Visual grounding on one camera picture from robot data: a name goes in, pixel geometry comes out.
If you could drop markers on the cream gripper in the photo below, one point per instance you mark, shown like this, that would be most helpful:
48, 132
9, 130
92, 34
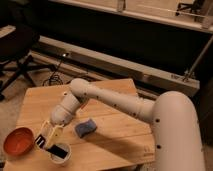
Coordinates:
48, 135

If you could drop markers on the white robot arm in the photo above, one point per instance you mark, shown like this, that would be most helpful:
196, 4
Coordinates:
177, 137

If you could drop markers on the white ceramic cup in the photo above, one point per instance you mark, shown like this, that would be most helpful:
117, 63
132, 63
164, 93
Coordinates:
59, 161

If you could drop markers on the orange bowl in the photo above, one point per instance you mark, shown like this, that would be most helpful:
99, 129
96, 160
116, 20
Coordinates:
18, 142

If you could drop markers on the black office chair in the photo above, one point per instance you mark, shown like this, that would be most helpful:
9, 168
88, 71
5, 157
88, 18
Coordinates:
14, 55

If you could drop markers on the metal tripod leg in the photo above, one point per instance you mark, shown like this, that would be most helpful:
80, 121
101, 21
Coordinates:
201, 73

